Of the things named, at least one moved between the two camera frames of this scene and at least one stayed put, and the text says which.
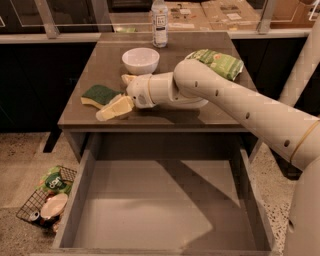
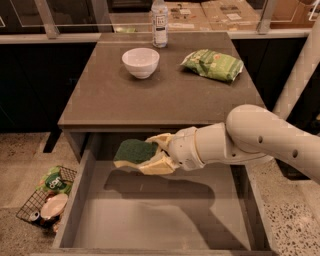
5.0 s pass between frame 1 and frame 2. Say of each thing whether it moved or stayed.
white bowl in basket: stayed
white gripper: moved
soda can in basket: stayed
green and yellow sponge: moved
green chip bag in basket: stayed
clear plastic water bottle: stayed
